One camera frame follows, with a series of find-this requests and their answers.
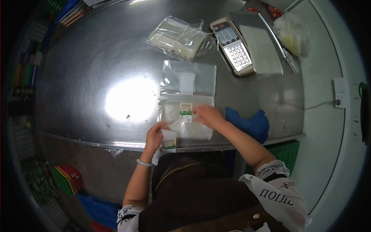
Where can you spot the person's left hand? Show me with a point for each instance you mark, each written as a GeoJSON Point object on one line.
{"type": "Point", "coordinates": [153, 139]}

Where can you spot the person's right hand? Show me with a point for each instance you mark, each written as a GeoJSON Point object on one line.
{"type": "Point", "coordinates": [210, 116]}

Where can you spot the person's left fingers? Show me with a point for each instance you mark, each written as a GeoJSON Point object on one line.
{"type": "Point", "coordinates": [159, 127]}

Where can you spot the person's right fingers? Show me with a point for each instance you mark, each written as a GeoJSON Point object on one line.
{"type": "Point", "coordinates": [200, 111]}

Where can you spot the clear plastic bag with label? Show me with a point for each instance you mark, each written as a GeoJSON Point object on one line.
{"type": "Point", "coordinates": [185, 119]}

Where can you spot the white backing paper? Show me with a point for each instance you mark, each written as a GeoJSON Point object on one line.
{"type": "Point", "coordinates": [187, 83]}

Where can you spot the blue cloth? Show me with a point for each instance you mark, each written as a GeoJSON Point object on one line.
{"type": "Point", "coordinates": [250, 121]}

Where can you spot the pack of clear plastic bags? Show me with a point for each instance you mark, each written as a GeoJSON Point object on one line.
{"type": "Point", "coordinates": [178, 37]}

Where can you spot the electronic weighing scale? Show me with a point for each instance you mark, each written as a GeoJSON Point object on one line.
{"type": "Point", "coordinates": [250, 45]}

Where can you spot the person's body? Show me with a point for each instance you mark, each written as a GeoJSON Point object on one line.
{"type": "Point", "coordinates": [214, 197]}

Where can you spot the green plastic crate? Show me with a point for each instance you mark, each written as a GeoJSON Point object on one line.
{"type": "Point", "coordinates": [282, 155]}

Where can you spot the blue plastic crate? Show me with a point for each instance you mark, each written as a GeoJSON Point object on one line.
{"type": "Point", "coordinates": [98, 210]}

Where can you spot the stack of red green trays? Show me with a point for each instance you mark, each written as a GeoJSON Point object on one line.
{"type": "Point", "coordinates": [68, 179]}

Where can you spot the red plastic crate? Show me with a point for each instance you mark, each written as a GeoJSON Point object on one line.
{"type": "Point", "coordinates": [100, 227]}

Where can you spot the white plastic bag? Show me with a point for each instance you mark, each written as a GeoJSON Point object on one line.
{"type": "Point", "coordinates": [291, 33]}

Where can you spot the white wall socket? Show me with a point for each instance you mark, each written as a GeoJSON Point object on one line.
{"type": "Point", "coordinates": [339, 92]}

